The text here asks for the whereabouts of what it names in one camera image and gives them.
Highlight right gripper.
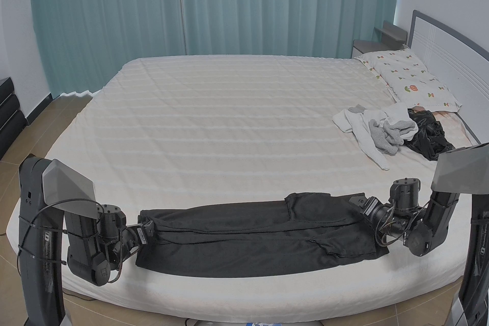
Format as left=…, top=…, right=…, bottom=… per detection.
left=356, top=196, right=395, bottom=228

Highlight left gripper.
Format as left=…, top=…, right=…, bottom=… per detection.
left=122, top=224, right=150, bottom=255

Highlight black T-shirt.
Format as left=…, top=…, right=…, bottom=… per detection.
left=135, top=193, right=389, bottom=278

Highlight pile of clothes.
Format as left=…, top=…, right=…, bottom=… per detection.
left=332, top=103, right=419, bottom=170

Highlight bed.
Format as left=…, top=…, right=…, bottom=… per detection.
left=44, top=9, right=489, bottom=321

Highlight black garment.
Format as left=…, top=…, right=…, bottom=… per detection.
left=405, top=108, right=456, bottom=161

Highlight white printed pillow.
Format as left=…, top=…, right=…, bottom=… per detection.
left=353, top=45, right=463, bottom=113

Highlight grey bedside table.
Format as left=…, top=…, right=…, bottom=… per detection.
left=351, top=21, right=409, bottom=58

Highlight black chest of drawers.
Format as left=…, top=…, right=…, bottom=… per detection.
left=0, top=77, right=27, bottom=161

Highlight black cable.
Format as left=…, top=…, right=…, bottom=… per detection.
left=16, top=199, right=105, bottom=275
left=63, top=288, right=96, bottom=302

